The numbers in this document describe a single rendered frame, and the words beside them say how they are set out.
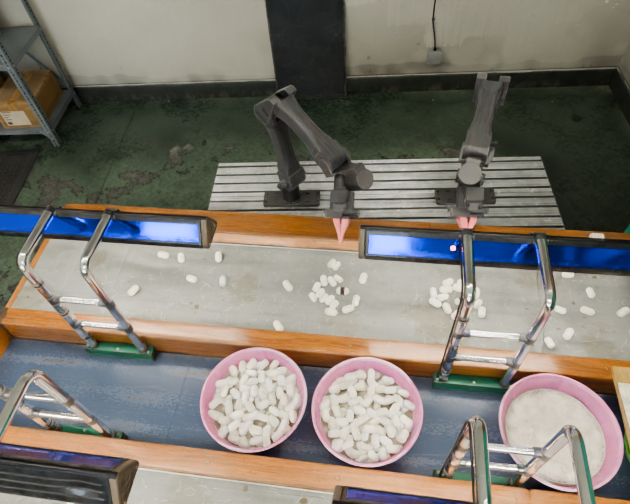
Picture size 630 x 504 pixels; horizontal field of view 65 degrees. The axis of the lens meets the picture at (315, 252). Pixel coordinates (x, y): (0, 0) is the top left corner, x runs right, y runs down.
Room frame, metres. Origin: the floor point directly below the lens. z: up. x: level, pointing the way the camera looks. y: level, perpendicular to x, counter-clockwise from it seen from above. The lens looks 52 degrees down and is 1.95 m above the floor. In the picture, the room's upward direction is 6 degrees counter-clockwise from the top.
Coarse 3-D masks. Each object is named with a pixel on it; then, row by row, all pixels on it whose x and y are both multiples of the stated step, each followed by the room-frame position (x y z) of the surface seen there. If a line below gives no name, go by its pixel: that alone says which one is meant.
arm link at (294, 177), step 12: (276, 120) 1.24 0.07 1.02; (276, 132) 1.22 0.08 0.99; (288, 132) 1.24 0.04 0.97; (276, 144) 1.22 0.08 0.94; (288, 144) 1.22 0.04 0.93; (276, 156) 1.23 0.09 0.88; (288, 156) 1.21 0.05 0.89; (288, 168) 1.20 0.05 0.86; (300, 168) 1.22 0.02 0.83; (288, 180) 1.18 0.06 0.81; (300, 180) 1.20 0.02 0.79
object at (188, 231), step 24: (0, 216) 0.89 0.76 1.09; (24, 216) 0.87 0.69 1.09; (72, 216) 0.85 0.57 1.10; (96, 216) 0.83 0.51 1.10; (120, 216) 0.82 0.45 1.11; (144, 216) 0.81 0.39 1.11; (168, 216) 0.80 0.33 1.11; (192, 216) 0.79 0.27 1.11; (120, 240) 0.79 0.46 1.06; (144, 240) 0.78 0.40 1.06; (168, 240) 0.77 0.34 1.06; (192, 240) 0.76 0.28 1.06
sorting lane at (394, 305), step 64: (64, 256) 1.03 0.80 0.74; (128, 256) 1.00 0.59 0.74; (192, 256) 0.97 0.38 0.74; (256, 256) 0.95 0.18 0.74; (320, 256) 0.92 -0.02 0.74; (192, 320) 0.74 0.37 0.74; (256, 320) 0.72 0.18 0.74; (320, 320) 0.70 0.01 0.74; (384, 320) 0.67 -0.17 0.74; (448, 320) 0.65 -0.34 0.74; (512, 320) 0.63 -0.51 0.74; (576, 320) 0.61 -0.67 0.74
